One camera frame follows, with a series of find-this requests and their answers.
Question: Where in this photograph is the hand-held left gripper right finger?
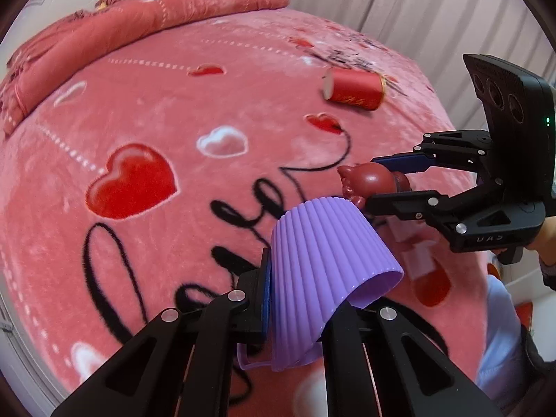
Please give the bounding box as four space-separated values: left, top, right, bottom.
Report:
320 301 514 417

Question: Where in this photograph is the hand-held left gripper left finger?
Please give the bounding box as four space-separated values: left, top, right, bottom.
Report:
51 247 273 417

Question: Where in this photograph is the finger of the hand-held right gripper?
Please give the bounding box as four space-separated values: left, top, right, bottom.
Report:
366 180 505 238
373 129 494 175

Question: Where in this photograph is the brown pig toy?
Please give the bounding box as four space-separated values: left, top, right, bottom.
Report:
337 162 411 210

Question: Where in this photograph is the purple ribbed plastic cup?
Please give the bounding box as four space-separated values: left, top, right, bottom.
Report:
236 197 405 373

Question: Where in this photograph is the person's right hand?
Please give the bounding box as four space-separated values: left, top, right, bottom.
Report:
523 217 556 255

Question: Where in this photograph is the red cylindrical can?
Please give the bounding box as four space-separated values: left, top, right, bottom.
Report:
321 67 387 112

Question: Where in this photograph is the pink pleated curtain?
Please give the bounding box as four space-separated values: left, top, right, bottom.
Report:
193 0 539 133

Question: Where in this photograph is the folded red quilt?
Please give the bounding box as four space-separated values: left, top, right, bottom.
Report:
0 0 290 136

